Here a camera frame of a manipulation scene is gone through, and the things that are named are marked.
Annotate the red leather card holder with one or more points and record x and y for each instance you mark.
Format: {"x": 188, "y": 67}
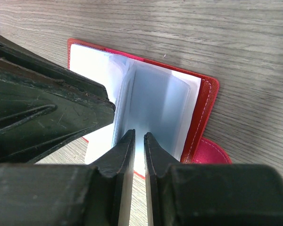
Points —
{"x": 173, "y": 104}

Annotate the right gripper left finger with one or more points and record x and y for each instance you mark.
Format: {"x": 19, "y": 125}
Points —
{"x": 98, "y": 194}

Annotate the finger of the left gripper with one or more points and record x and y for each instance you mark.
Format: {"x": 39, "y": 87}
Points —
{"x": 44, "y": 106}

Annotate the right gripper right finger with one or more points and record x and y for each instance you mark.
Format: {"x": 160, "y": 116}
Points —
{"x": 210, "y": 194}

